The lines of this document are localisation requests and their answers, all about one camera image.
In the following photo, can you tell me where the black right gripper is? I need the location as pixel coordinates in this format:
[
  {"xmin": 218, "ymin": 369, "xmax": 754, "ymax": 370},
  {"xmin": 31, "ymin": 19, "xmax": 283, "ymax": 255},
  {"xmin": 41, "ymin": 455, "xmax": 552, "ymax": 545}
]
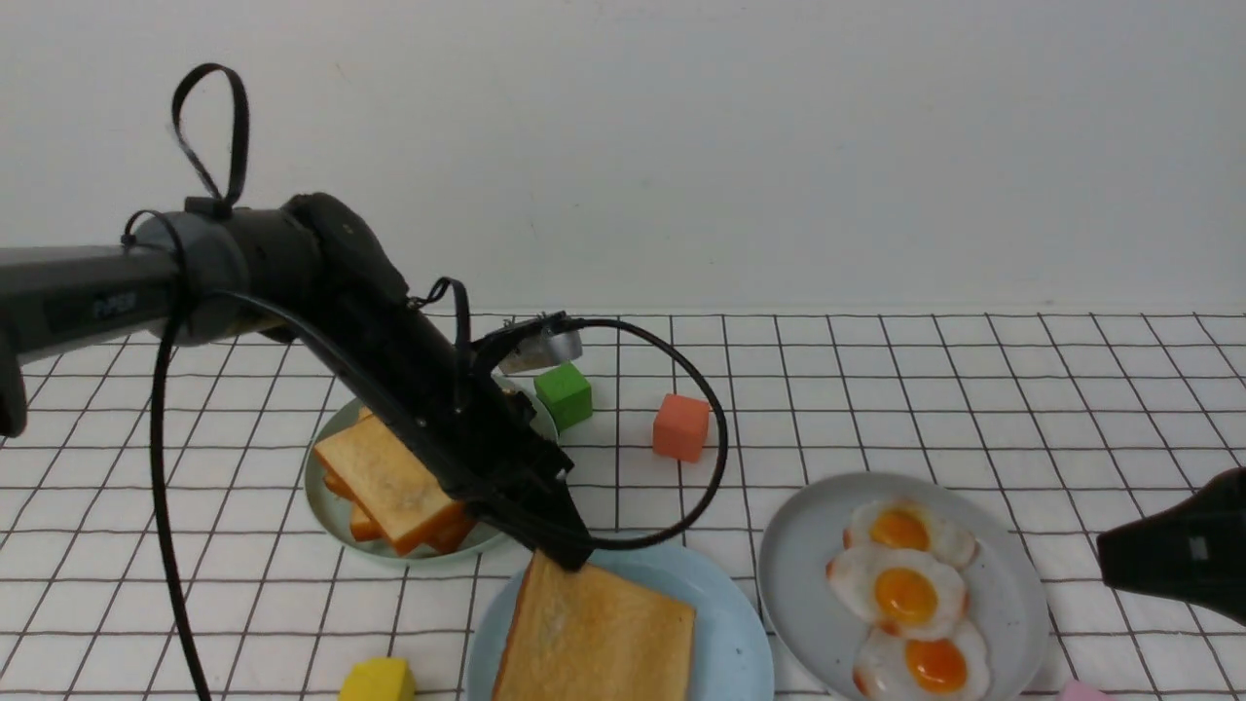
[{"xmin": 1096, "ymin": 467, "xmax": 1245, "ymax": 625}]

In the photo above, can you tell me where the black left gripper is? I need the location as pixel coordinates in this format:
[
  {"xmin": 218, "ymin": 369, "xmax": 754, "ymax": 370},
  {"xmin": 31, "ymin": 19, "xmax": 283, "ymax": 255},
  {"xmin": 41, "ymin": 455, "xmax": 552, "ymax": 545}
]
[{"xmin": 312, "ymin": 281, "xmax": 596, "ymax": 572}]

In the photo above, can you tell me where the toast slice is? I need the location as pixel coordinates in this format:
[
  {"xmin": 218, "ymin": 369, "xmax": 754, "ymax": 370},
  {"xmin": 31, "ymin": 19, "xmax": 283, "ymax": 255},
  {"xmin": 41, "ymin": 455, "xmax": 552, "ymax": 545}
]
[
  {"xmin": 493, "ymin": 552, "xmax": 697, "ymax": 700},
  {"xmin": 426, "ymin": 515, "xmax": 477, "ymax": 555},
  {"xmin": 323, "ymin": 471, "xmax": 383, "ymax": 542},
  {"xmin": 312, "ymin": 408, "xmax": 467, "ymax": 557}
]

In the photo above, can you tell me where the fried egg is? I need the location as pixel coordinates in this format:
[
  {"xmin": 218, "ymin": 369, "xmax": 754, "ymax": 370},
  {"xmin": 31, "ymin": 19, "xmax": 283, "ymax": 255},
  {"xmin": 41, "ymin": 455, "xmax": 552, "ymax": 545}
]
[
  {"xmin": 842, "ymin": 498, "xmax": 978, "ymax": 570},
  {"xmin": 854, "ymin": 619, "xmax": 991, "ymax": 700},
  {"xmin": 825, "ymin": 544, "xmax": 969, "ymax": 642}
]

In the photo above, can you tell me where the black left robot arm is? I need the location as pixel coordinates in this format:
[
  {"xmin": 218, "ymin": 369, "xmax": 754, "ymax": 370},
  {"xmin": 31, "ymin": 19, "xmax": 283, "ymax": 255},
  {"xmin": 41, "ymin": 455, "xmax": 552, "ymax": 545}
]
[{"xmin": 1, "ymin": 194, "xmax": 593, "ymax": 570}]

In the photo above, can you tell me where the green cube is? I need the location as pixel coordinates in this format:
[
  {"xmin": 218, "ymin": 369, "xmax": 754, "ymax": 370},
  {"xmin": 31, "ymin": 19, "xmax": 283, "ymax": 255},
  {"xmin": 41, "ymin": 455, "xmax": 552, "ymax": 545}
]
[{"xmin": 533, "ymin": 362, "xmax": 596, "ymax": 433}]

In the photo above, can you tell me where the orange cube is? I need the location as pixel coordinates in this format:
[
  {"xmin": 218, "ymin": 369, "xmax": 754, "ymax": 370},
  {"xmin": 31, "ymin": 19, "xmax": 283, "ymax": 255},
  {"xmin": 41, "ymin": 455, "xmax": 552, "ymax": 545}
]
[{"xmin": 650, "ymin": 393, "xmax": 711, "ymax": 464}]

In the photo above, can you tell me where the pink cube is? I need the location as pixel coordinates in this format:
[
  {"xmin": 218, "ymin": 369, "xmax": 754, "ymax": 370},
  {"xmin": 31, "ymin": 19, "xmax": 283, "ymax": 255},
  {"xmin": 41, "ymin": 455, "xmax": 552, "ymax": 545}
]
[{"xmin": 1057, "ymin": 679, "xmax": 1116, "ymax": 701}]

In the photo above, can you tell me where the green plate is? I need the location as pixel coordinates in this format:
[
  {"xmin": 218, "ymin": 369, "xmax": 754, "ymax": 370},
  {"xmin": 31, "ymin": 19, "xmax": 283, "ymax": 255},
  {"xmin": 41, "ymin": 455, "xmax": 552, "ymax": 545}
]
[{"xmin": 303, "ymin": 376, "xmax": 561, "ymax": 568}]

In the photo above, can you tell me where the yellow cube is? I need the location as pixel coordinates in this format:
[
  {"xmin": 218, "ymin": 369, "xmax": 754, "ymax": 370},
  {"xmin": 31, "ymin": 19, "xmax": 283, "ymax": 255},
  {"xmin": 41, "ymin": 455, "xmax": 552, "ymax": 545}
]
[{"xmin": 338, "ymin": 657, "xmax": 417, "ymax": 701}]

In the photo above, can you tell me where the light blue plate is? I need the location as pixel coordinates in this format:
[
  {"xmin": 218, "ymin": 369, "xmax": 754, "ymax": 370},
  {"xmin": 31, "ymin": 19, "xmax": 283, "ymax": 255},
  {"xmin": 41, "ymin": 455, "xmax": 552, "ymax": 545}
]
[{"xmin": 462, "ymin": 542, "xmax": 775, "ymax": 700}]

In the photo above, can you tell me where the grey plate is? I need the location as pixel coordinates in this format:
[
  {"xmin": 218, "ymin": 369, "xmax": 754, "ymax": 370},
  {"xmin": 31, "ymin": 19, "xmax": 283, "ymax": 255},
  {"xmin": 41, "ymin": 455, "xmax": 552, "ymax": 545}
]
[{"xmin": 756, "ymin": 473, "xmax": 1050, "ymax": 700}]

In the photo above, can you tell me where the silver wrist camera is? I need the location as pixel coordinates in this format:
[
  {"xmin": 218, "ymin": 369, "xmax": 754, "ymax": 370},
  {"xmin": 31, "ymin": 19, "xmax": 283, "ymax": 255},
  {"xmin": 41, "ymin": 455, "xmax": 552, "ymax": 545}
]
[{"xmin": 495, "ymin": 316, "xmax": 583, "ymax": 376}]

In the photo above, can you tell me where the black cable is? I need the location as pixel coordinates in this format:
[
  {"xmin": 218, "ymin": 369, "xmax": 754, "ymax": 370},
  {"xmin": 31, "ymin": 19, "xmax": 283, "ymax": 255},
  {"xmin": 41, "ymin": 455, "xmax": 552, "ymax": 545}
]
[{"xmin": 121, "ymin": 62, "xmax": 729, "ymax": 701}]

